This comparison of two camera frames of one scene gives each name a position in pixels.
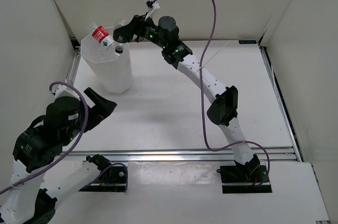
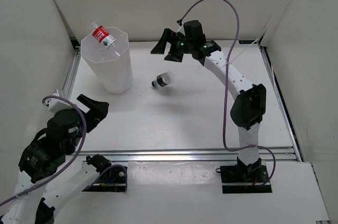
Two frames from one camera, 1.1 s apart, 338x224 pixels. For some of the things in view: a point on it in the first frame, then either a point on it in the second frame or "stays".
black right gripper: [127, 33] -> [173, 56]
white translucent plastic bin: [113, 70] stays
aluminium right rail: [282, 104] stays
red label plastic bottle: [101, 35] stays
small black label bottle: [119, 46] -> [162, 80]
